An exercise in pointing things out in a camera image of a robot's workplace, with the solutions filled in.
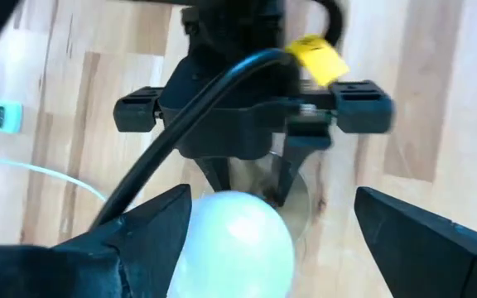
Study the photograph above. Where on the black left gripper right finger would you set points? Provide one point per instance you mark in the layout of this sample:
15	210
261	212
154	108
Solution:
425	260

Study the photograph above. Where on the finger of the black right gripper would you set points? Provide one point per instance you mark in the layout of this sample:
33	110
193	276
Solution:
294	161
218	174

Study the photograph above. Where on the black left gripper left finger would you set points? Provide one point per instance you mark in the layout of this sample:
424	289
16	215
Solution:
147	244

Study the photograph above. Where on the clear lamp socket base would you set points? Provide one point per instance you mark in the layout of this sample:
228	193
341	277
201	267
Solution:
255	174

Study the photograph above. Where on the white lightbulb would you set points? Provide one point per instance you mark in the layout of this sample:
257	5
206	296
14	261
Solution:
238	252

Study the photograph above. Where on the yellow right gripper tag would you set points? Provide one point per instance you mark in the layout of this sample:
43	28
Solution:
317	60

